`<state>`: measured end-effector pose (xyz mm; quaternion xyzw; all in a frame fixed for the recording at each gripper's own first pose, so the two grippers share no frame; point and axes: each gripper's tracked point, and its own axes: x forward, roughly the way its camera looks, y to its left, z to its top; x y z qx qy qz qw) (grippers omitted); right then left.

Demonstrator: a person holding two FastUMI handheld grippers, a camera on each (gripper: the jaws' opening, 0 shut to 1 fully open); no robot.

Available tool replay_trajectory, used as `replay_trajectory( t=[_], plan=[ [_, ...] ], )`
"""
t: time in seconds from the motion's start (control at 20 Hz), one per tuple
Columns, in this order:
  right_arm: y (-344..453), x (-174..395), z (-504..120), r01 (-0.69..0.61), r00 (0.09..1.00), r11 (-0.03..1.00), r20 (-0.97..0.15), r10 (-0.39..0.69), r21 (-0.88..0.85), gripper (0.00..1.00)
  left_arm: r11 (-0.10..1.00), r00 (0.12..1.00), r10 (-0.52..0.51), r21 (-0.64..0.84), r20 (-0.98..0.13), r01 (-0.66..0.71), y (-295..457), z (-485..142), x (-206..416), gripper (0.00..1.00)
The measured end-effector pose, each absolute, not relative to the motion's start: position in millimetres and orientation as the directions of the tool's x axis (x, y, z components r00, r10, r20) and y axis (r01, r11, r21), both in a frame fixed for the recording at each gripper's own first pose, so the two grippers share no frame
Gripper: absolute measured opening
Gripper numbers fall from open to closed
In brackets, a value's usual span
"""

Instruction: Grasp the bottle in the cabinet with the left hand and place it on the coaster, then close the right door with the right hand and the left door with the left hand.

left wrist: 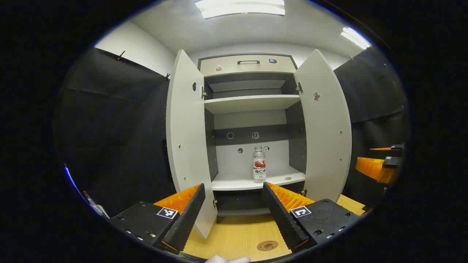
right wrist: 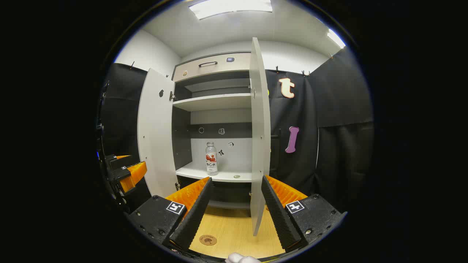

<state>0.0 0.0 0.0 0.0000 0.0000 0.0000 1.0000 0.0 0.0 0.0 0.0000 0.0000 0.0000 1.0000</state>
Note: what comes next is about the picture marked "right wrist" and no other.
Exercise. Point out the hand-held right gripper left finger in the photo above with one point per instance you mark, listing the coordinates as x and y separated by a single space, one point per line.
193 215

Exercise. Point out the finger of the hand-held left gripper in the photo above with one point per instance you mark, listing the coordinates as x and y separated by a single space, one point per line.
120 162
133 176

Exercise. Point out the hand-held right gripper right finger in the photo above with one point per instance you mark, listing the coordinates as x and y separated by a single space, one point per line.
279 215

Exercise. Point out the round brown coaster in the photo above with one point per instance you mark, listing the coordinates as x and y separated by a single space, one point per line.
208 240

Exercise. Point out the grey cabinet door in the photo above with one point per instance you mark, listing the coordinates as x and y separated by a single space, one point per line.
155 135
259 146

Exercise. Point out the clear plastic bottle red label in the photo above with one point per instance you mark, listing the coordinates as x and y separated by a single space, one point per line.
211 160

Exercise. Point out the grey cabinet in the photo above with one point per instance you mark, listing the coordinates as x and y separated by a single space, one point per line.
219 117

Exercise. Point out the grey cabinet shelf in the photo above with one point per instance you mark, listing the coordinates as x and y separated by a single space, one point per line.
225 176
212 101

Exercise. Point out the grey cabinet drawer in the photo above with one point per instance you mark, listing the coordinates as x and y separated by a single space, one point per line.
219 65

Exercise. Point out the narrow ceiling light panel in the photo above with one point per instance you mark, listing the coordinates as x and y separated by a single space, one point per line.
336 38

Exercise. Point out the large ceiling light panel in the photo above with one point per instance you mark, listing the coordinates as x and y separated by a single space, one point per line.
230 7

